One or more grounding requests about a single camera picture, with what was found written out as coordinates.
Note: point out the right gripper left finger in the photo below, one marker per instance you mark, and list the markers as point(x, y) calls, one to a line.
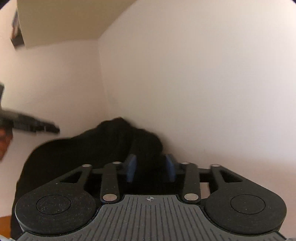
point(113, 174)

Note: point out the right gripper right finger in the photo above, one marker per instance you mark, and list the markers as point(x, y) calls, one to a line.
point(186, 177)

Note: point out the black garment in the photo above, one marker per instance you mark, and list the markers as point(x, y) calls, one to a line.
point(58, 191)

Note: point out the person's left hand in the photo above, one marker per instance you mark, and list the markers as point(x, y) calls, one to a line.
point(6, 136)

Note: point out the row of books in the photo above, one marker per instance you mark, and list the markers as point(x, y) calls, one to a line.
point(16, 34)

